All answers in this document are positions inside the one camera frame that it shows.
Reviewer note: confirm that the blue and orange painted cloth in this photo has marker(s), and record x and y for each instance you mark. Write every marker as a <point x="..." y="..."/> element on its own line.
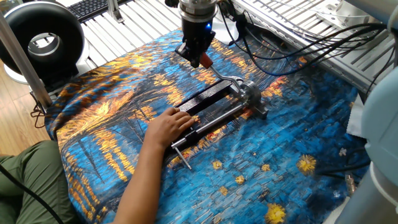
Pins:
<point x="248" y="149"/>

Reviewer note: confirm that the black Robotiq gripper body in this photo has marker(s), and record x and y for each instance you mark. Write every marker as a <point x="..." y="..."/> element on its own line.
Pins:
<point x="197" y="34"/>

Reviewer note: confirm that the person's bare right forearm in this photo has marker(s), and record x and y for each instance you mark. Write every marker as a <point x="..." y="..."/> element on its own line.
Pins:
<point x="140" y="186"/>

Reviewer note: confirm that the black keyboard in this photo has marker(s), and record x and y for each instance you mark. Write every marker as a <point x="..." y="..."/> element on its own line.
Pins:
<point x="90" y="7"/>

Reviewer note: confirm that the person's right hand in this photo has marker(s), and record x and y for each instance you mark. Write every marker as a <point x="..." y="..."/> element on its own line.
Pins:
<point x="166" y="127"/>

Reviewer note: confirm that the green trousers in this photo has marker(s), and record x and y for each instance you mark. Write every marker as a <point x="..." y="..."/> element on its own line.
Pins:
<point x="34" y="174"/>

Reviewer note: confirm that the aluminium frame profile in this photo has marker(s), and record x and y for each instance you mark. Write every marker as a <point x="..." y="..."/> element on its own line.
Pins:
<point x="114" y="11"/>
<point x="25" y="62"/>

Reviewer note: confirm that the black round fan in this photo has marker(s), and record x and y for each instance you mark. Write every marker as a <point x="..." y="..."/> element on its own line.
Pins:
<point x="18" y="31"/>

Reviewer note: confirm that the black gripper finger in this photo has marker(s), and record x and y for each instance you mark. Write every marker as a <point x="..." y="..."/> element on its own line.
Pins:
<point x="185" y="52"/>
<point x="197" y="57"/>

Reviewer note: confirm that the black clamp frame with rod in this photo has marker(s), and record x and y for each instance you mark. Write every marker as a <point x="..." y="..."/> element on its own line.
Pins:
<point x="205" y="96"/>

